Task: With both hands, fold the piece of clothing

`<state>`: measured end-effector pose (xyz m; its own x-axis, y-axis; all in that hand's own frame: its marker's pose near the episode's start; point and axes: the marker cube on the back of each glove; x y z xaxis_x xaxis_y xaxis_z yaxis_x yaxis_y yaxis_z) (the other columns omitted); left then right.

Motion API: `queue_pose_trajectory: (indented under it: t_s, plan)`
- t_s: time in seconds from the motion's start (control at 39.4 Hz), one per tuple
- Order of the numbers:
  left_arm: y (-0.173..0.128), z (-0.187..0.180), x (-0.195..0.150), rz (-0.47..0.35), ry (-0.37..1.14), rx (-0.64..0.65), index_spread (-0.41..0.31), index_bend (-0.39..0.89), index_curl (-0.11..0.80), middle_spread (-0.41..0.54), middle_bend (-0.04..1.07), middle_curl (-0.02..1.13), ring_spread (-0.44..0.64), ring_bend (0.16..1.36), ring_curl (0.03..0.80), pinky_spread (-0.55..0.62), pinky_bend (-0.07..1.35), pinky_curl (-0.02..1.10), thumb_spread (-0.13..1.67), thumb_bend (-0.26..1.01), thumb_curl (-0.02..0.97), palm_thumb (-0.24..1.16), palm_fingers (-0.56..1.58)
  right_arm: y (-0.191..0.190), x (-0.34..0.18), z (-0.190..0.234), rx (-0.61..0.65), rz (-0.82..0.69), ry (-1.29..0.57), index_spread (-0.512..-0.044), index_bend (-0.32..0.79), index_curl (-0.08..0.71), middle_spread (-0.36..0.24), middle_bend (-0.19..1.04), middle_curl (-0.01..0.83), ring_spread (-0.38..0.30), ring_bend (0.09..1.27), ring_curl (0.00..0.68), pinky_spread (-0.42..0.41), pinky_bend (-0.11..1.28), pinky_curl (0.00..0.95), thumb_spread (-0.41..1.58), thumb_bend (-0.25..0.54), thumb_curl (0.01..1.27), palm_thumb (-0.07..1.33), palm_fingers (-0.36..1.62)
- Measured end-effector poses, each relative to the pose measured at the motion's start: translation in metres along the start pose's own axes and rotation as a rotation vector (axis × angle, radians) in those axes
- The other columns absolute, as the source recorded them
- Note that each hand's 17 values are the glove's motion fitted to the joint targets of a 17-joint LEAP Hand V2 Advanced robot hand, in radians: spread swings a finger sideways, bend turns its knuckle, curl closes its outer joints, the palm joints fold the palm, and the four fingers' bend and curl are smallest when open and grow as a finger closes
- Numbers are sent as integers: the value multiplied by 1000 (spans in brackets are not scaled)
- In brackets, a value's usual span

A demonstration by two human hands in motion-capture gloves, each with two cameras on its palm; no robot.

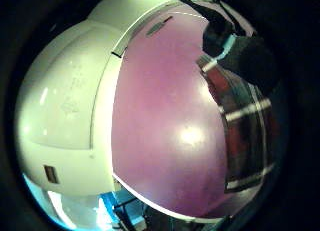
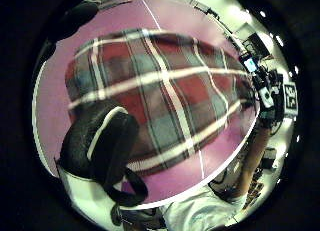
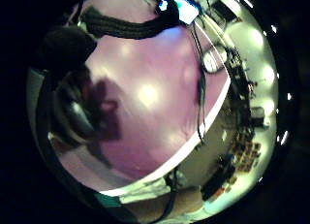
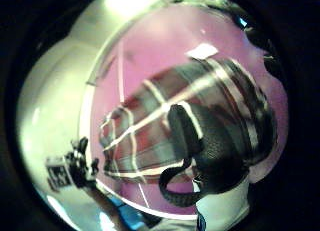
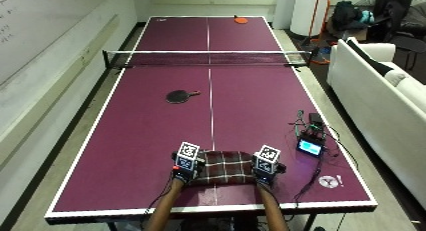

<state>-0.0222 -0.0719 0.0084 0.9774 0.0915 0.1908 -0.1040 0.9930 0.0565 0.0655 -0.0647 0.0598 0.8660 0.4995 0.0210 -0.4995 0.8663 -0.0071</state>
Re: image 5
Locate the whiteboard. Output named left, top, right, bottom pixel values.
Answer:
left=0, top=0, right=118, bottom=86

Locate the black cushion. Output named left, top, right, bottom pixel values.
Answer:
left=345, top=39, right=396, bottom=77

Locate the dark plaid cloth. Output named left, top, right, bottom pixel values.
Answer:
left=191, top=150, right=259, bottom=187

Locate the black cable bundle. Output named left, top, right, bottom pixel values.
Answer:
left=287, top=109, right=360, bottom=209

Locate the person's left hand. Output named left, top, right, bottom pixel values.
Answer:
left=171, top=151, right=207, bottom=185

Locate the left glove black cable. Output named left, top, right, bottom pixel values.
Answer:
left=140, top=176, right=178, bottom=231

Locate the black backpack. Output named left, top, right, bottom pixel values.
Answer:
left=331, top=0, right=376, bottom=33

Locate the table tennis net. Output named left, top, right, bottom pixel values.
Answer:
left=102, top=48, right=315, bottom=69

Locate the white cylindrical column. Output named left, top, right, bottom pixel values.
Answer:
left=290, top=0, right=332, bottom=37

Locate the white marker cube left glove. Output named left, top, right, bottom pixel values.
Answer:
left=175, top=141, right=202, bottom=172

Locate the orange metal frame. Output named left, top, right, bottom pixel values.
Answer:
left=306, top=0, right=333, bottom=65

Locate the white marker cube right glove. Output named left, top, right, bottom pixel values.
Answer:
left=255, top=144, right=283, bottom=174

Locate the black power bank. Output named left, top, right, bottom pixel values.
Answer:
left=308, top=112, right=325, bottom=125

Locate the small computer with lit screen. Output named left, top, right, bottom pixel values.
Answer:
left=295, top=122, right=328, bottom=158

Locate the black table tennis paddle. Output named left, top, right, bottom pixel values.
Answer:
left=166, top=89, right=203, bottom=105

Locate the black office chair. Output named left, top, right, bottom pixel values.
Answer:
left=372, top=0, right=426, bottom=71

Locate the white sofa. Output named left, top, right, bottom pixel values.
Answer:
left=327, top=36, right=426, bottom=212

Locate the person's right hand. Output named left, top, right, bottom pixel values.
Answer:
left=252, top=152, right=288, bottom=186

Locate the white marker cube glove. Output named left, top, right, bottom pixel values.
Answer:
left=175, top=141, right=202, bottom=172
left=255, top=144, right=283, bottom=174

